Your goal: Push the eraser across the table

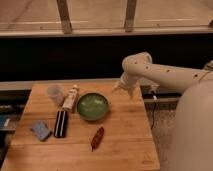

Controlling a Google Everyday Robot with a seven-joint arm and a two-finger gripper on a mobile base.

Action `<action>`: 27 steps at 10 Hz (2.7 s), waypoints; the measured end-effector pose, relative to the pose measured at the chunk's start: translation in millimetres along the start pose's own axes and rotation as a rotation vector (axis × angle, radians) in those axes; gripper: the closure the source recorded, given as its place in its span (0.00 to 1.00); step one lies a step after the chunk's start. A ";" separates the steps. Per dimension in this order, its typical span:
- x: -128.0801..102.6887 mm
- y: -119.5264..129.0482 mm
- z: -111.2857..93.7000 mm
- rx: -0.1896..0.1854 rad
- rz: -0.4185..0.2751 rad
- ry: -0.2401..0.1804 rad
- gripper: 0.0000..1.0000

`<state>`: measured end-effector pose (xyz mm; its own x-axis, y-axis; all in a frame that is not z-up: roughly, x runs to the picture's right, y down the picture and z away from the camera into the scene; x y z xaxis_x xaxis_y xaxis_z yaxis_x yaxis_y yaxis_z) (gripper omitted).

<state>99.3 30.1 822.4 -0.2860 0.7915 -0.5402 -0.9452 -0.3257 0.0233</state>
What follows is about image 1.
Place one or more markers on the green ceramic bowl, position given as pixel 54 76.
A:
pixel 92 106

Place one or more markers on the blue sponge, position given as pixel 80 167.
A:
pixel 41 130

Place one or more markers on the white tube bottle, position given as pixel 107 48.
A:
pixel 71 98

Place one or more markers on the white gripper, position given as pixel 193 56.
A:
pixel 126 82

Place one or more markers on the black whiteboard eraser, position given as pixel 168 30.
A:
pixel 60 124

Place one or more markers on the clear plastic cup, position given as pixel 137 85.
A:
pixel 56 94

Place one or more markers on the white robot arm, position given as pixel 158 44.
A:
pixel 192 139

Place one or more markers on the red chili pepper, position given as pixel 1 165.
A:
pixel 97 138

